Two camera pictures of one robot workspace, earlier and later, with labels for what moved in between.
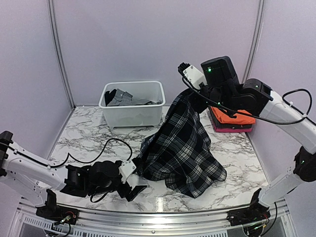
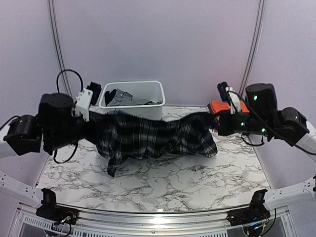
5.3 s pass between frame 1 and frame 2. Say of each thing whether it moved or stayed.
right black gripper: moved
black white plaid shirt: moved
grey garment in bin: stayed
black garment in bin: stayed
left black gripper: moved
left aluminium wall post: stayed
